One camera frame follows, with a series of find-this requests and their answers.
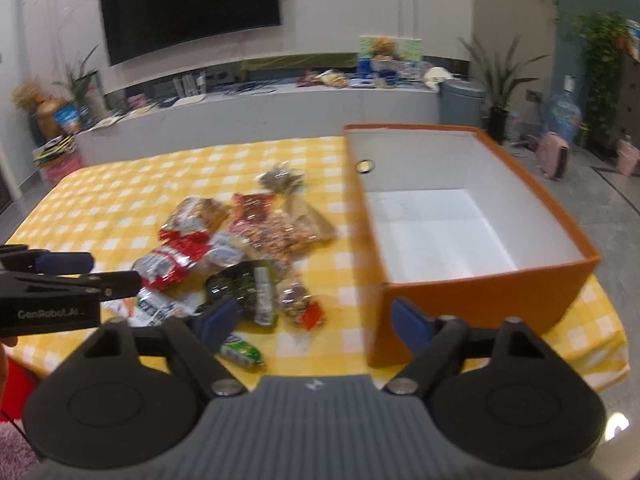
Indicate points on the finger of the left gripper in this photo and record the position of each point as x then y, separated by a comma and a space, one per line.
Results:
107, 284
22, 259

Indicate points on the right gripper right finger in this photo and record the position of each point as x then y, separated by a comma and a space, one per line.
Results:
435, 345

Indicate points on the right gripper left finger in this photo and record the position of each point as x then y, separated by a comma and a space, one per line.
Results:
192, 346

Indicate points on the green sausage snack stick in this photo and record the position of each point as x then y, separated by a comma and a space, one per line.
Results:
240, 352

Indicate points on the red chip snack bag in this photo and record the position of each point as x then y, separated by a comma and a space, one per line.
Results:
172, 259

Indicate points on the red braised meat packet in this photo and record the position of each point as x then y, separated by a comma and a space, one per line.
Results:
251, 208

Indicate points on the white blue snack packet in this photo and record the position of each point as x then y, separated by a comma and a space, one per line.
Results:
148, 308

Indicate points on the dark green seaweed pack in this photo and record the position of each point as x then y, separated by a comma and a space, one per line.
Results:
251, 284

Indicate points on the small red candy packet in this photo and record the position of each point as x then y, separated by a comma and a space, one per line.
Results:
299, 305

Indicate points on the peanut snack bag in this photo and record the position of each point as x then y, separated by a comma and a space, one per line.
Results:
195, 219

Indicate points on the orange storage box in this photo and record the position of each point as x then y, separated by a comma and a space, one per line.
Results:
447, 219

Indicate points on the clear mixed nuts bag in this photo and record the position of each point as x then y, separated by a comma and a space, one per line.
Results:
288, 232

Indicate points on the orange vase dried flowers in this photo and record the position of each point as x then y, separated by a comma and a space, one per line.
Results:
29, 96

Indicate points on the left potted plant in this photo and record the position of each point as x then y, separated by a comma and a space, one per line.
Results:
84, 86

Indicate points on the dark dried fruit packet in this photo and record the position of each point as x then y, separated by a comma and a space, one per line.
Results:
281, 179

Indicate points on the pink bag on floor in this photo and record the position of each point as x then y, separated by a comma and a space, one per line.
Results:
552, 156

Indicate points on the grey trash bin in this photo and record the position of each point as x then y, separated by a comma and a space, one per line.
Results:
461, 102

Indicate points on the white tv console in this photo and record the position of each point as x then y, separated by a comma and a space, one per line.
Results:
282, 111

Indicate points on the blue water jug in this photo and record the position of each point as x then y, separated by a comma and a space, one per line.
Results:
563, 116

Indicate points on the pink bucket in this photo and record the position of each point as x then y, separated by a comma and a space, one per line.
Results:
627, 156

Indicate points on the potted green plant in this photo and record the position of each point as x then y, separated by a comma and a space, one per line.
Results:
501, 76

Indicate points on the snack pile on console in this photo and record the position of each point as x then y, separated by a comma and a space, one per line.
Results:
327, 78

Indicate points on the teddy bear picture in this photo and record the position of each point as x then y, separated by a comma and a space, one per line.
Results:
399, 54

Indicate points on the climbing vine plant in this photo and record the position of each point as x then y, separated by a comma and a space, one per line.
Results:
604, 40

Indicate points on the black wall television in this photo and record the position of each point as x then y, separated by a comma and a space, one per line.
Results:
137, 27

